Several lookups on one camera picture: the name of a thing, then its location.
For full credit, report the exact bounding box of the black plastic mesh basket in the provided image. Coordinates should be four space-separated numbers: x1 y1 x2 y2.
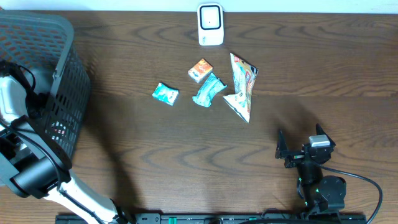
1 11 91 160

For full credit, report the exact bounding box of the teal long snack packet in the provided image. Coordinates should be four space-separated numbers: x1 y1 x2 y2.
192 73 227 108

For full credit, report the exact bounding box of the yellow snack chip bag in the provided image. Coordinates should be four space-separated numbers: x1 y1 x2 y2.
223 53 259 123

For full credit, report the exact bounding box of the orange small snack box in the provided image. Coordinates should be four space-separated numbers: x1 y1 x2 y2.
187 58 213 83

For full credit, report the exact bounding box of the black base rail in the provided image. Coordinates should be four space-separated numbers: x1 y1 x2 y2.
55 212 368 224

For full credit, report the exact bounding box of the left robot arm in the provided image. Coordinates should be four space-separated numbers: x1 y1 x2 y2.
1 60 136 223

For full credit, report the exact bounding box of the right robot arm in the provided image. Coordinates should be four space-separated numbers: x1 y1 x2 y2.
275 124 346 219

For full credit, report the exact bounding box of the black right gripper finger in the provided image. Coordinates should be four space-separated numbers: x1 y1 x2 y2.
315 123 336 147
275 129 289 159

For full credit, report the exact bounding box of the white barcode scanner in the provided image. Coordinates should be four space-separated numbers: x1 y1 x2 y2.
197 3 224 46

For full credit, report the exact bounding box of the teal small snack packet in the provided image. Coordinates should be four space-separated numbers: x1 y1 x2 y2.
152 83 179 106

